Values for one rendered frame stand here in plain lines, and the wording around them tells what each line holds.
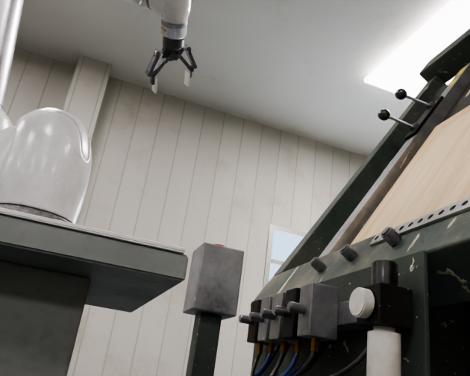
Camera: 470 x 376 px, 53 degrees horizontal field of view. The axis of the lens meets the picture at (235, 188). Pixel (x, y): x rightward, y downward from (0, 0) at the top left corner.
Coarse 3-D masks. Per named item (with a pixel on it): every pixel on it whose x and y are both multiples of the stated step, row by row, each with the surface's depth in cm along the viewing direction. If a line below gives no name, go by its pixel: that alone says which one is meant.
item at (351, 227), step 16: (464, 80) 158; (448, 96) 153; (432, 128) 146; (416, 144) 141; (400, 160) 137; (384, 176) 134; (368, 192) 135; (384, 192) 131; (368, 208) 128; (352, 224) 124; (336, 240) 122; (352, 240) 123; (320, 256) 123
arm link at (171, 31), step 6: (162, 24) 162; (168, 24) 160; (186, 24) 163; (162, 30) 164; (168, 30) 162; (174, 30) 161; (180, 30) 162; (186, 30) 165; (168, 36) 163; (174, 36) 163; (180, 36) 163
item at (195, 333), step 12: (204, 324) 124; (216, 324) 125; (192, 336) 126; (204, 336) 123; (216, 336) 124; (192, 348) 123; (204, 348) 122; (216, 348) 123; (192, 360) 121; (204, 360) 121; (192, 372) 119; (204, 372) 120
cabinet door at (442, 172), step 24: (456, 120) 129; (432, 144) 130; (456, 144) 114; (408, 168) 130; (432, 168) 114; (456, 168) 101; (408, 192) 114; (432, 192) 101; (456, 192) 91; (384, 216) 114; (408, 216) 101; (360, 240) 114
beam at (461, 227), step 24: (456, 216) 74; (408, 240) 81; (432, 240) 74; (456, 240) 68; (336, 264) 103; (360, 264) 91; (432, 264) 74; (456, 264) 70; (264, 288) 141; (288, 288) 119; (432, 288) 78; (456, 288) 74
